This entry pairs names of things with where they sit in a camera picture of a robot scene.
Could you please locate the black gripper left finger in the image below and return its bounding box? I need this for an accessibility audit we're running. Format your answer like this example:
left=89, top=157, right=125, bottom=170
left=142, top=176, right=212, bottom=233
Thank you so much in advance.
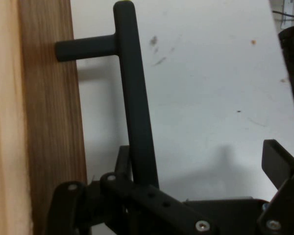
left=48, top=145, right=219, bottom=235

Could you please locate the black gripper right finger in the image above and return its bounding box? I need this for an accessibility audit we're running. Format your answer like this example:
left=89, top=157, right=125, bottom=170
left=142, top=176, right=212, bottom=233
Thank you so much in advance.
left=256, top=139, right=294, bottom=235

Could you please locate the brown wooden drawer cabinet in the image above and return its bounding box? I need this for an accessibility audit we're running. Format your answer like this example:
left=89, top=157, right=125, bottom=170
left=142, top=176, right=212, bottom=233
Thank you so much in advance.
left=0, top=0, right=31, bottom=235

